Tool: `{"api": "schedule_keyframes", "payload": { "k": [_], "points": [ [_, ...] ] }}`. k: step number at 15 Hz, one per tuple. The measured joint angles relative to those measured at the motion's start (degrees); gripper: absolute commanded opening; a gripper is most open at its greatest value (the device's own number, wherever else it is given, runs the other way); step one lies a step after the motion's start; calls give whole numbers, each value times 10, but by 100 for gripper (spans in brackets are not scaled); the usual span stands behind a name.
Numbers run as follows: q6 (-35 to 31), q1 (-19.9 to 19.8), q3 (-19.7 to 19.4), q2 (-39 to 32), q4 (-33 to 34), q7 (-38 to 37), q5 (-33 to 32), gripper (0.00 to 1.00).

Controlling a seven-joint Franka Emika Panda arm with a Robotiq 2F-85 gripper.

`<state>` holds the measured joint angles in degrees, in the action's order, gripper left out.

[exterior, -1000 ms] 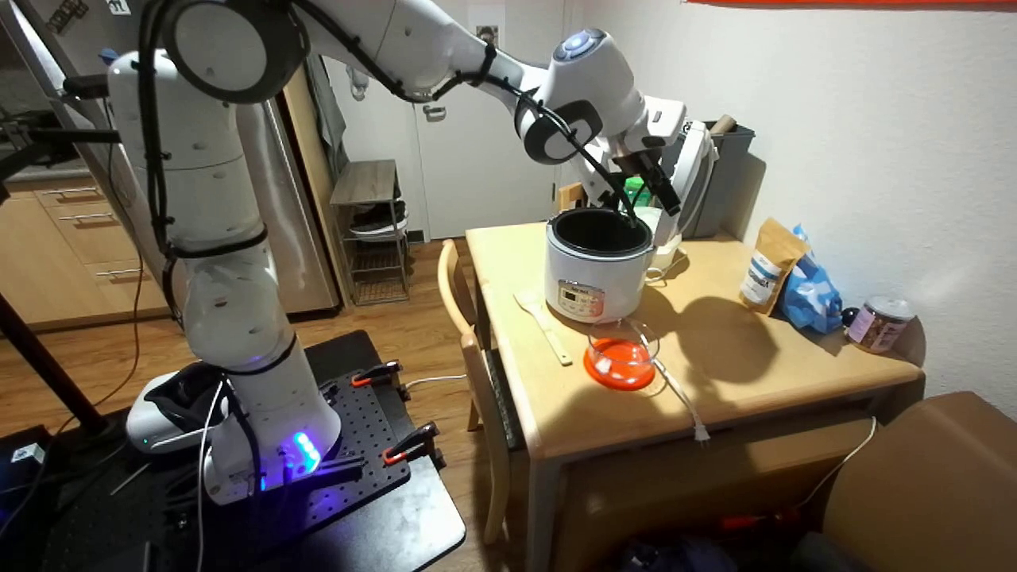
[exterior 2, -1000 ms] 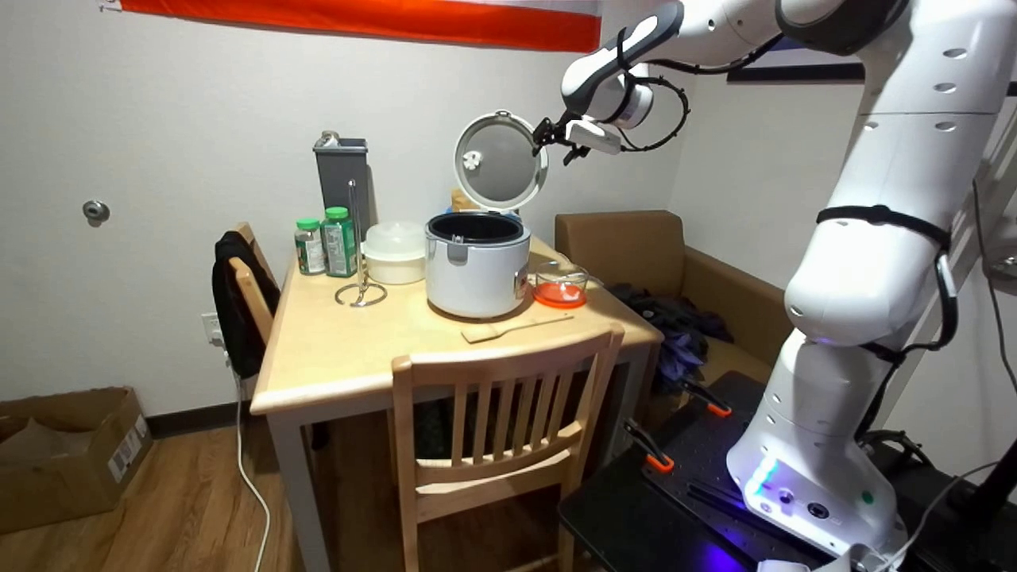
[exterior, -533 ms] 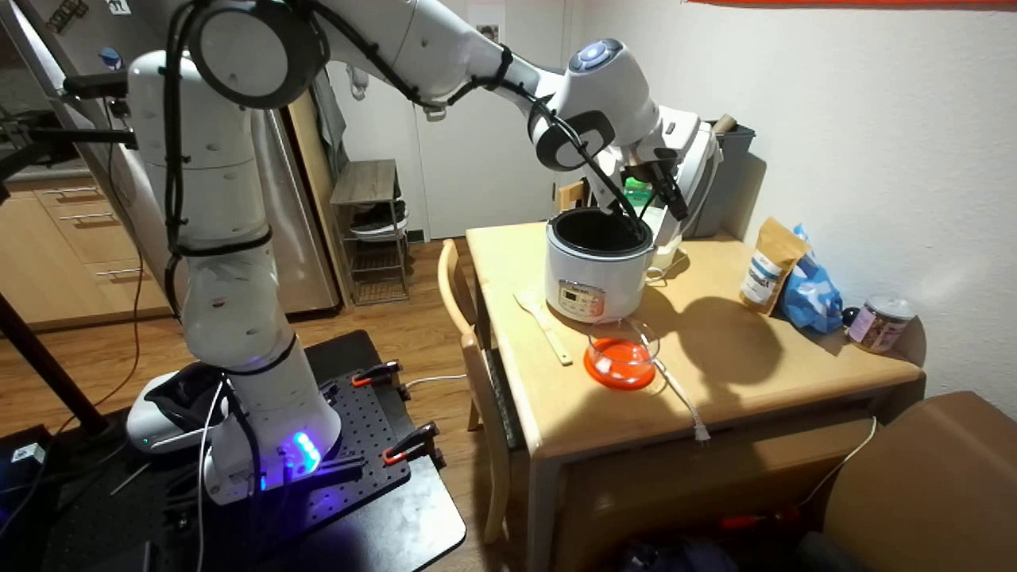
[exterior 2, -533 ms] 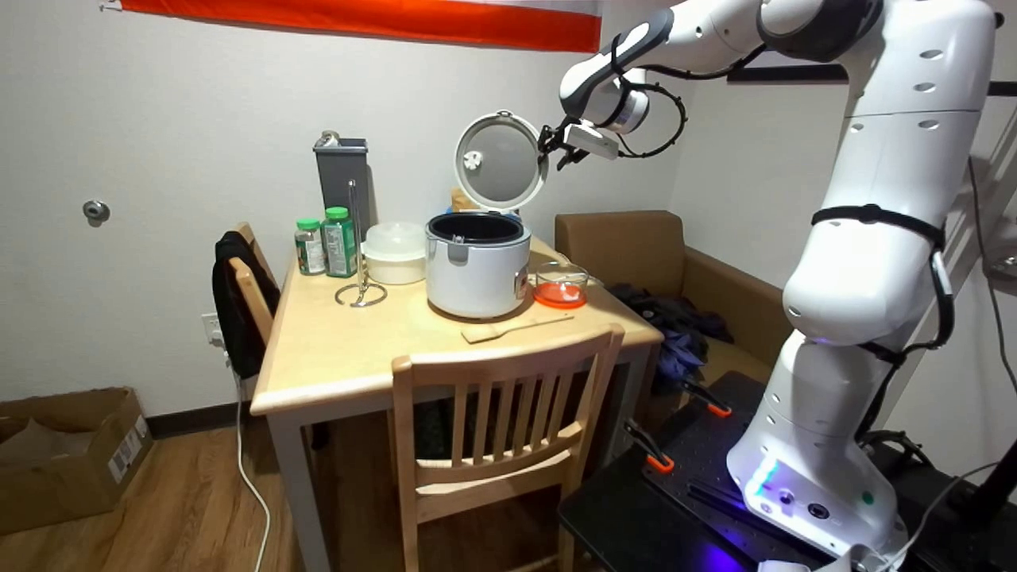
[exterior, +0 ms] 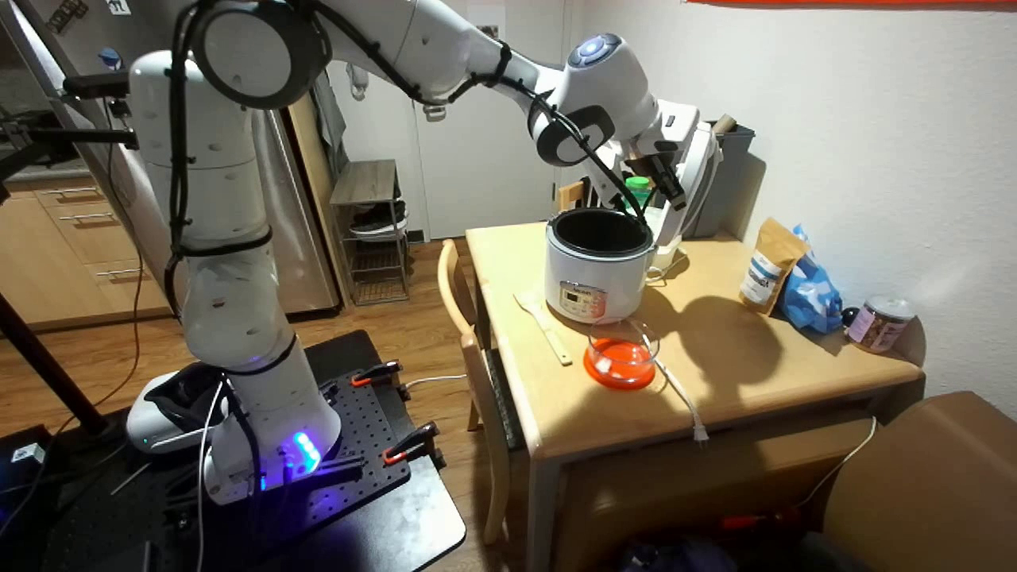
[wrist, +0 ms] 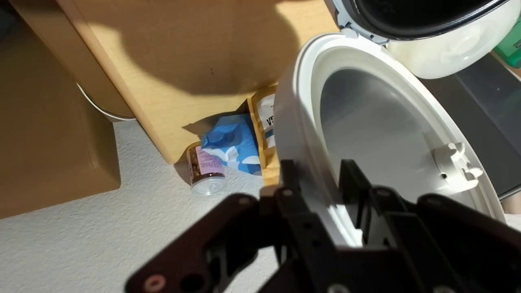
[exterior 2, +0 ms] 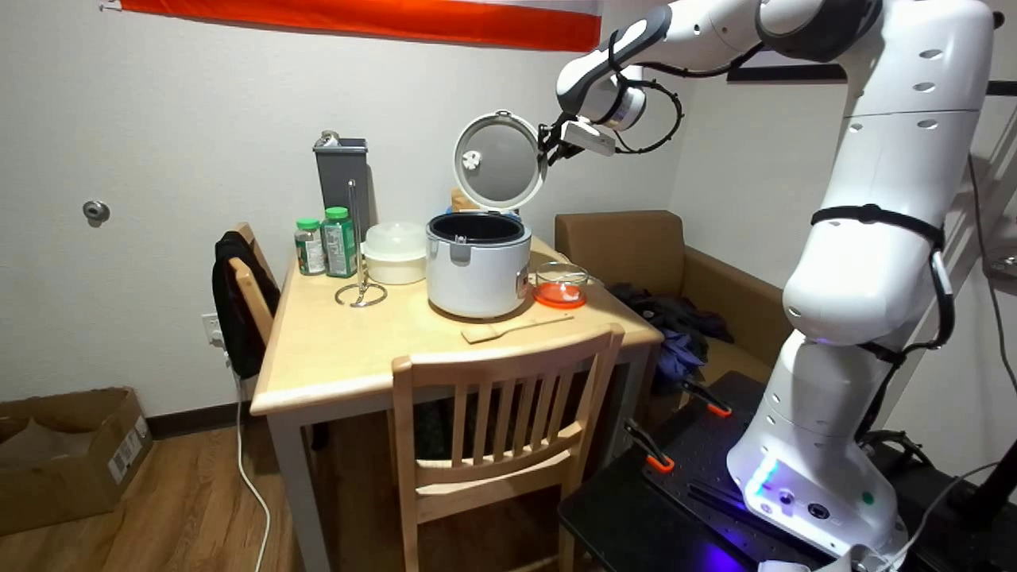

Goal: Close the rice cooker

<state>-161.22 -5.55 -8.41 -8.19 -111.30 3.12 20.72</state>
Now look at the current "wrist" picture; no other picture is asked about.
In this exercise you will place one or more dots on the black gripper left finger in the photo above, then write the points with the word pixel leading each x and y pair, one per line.
pixel 255 244

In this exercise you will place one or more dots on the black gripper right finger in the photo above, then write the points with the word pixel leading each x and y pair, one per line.
pixel 434 238

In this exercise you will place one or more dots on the white rice cooker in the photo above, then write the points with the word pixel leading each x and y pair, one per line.
pixel 380 130

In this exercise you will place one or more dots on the brown bottle white cap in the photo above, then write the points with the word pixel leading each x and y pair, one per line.
pixel 206 174

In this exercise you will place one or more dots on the blue plastic packet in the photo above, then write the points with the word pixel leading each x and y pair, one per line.
pixel 234 142

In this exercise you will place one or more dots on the yellow cardboard pack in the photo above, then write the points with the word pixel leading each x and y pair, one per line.
pixel 266 139

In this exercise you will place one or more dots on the light wooden table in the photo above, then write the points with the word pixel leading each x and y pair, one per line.
pixel 185 59

